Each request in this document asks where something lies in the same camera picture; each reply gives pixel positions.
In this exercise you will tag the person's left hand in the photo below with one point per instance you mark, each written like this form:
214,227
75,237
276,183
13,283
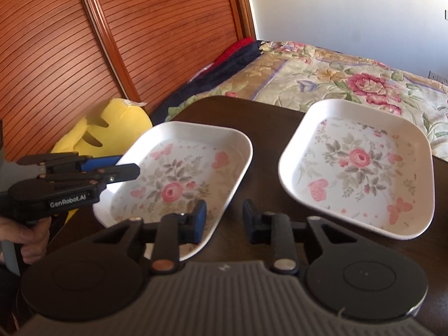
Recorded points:
24,234

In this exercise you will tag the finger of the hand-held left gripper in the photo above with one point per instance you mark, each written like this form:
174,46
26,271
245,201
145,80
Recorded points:
119,174
101,162

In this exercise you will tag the white floral plate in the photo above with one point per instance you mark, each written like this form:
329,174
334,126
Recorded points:
175,178
360,168

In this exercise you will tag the floral quilted blanket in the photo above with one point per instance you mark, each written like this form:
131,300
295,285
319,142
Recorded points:
350,77

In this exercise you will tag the red knitted cloth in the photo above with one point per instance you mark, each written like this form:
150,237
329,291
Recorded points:
234,50

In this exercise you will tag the yellow plush toy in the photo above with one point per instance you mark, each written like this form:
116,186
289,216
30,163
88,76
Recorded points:
115,119

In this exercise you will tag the wooden louvered wardrobe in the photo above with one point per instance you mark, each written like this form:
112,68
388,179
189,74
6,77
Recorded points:
52,59

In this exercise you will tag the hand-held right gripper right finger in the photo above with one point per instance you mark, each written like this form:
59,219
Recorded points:
247,220

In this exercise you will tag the navy blue blanket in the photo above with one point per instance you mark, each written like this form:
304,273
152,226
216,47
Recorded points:
224,73

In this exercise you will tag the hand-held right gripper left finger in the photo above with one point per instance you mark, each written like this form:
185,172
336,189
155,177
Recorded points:
200,218

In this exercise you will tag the low wall socket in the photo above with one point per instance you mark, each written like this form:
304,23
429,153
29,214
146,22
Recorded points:
435,76

